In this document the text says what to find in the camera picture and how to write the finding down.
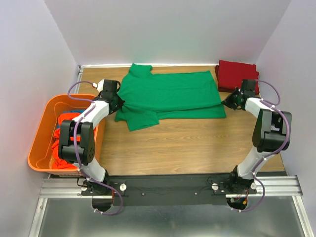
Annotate blue t shirt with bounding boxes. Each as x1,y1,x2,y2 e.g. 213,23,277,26
56,110,83,128

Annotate green t shirt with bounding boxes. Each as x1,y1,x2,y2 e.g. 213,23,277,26
115,64,226,131

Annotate folded dark red t shirt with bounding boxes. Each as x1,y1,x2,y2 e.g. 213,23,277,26
214,65,260,95

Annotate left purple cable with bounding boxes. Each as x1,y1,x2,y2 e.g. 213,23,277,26
67,80,124,216

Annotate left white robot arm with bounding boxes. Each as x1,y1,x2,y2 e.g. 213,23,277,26
58,79,125,196

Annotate orange plastic basket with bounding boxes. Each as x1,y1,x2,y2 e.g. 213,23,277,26
28,94,110,175

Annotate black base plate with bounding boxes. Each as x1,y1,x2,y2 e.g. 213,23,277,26
79,173,256,209

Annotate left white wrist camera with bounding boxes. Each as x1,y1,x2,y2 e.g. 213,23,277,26
92,79,105,92

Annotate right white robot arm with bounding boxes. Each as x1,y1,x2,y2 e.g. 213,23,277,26
222,79,292,194

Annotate orange t shirt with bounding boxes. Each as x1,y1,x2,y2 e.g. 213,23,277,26
51,127,75,169

